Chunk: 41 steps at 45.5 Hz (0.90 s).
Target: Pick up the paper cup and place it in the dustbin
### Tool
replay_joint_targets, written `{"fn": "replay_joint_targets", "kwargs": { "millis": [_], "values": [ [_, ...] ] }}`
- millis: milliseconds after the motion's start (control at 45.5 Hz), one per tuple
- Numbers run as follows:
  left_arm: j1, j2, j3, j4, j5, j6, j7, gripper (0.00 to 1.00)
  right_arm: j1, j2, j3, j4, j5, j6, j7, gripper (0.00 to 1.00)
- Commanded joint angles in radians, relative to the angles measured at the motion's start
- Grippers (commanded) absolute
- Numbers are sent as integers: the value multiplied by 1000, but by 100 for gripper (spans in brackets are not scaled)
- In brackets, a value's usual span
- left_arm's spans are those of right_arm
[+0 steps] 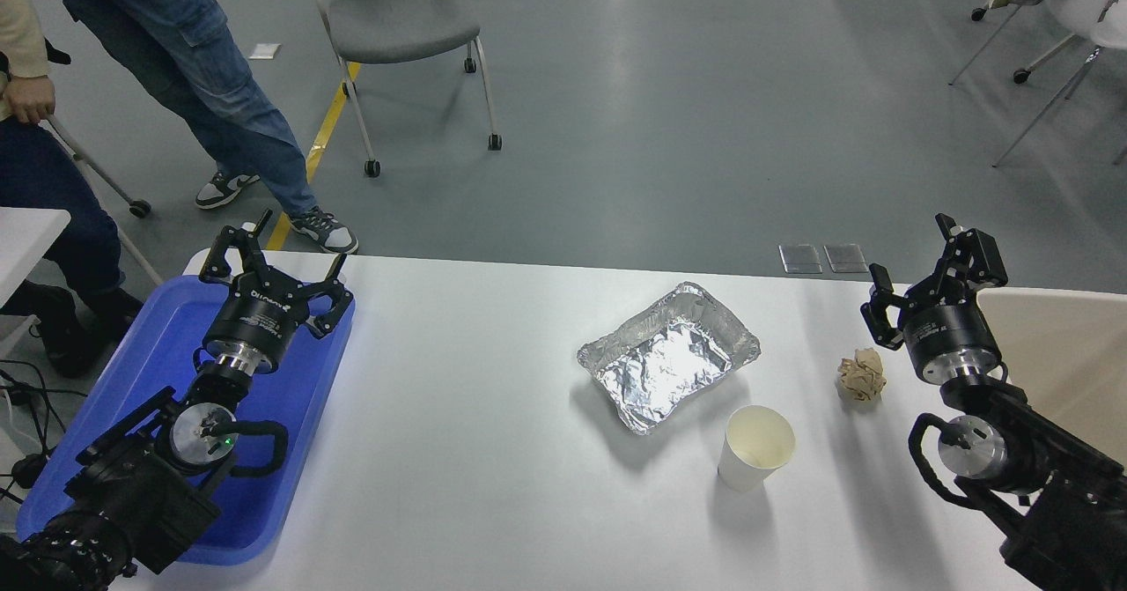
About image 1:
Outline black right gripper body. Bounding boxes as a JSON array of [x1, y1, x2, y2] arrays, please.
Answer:
[[898, 294, 1005, 385]]

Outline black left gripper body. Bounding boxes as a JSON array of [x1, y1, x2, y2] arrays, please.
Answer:
[[203, 279, 310, 373]]

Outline white paper cup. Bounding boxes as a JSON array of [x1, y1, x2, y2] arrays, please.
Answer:
[[718, 404, 798, 493]]

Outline seated person's hand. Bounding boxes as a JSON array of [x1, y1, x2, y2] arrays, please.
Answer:
[[3, 75, 57, 126]]

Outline crumpled tan paper ball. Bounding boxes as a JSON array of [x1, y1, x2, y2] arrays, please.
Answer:
[[836, 347, 888, 403]]

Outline metal floor plate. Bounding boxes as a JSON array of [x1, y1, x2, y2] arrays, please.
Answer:
[[779, 244, 823, 275], [824, 244, 871, 275]]

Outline blue plastic tray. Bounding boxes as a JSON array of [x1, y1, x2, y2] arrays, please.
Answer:
[[16, 274, 357, 567]]

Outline large pale bin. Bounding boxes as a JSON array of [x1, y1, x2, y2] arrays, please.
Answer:
[[976, 287, 1127, 469]]

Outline metal-legged wheeled chair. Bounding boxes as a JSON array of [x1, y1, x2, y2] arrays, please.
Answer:
[[44, 41, 166, 289]]

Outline standing person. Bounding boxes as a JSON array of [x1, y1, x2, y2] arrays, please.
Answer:
[[35, 0, 360, 255]]

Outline seated person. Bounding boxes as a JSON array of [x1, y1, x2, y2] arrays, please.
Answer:
[[0, 0, 147, 379]]

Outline small white side table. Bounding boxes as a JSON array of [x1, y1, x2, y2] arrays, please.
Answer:
[[0, 207, 72, 358]]

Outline silver foil tray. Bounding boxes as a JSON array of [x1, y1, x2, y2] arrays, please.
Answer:
[[577, 281, 762, 436]]

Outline white wheeled chair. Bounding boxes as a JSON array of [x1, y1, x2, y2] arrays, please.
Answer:
[[948, 0, 1127, 169]]

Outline grey wheeled chair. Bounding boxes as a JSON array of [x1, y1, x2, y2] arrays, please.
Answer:
[[304, 0, 504, 178]]

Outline black floor cables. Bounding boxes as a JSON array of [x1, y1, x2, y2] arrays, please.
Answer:
[[0, 358, 70, 508]]

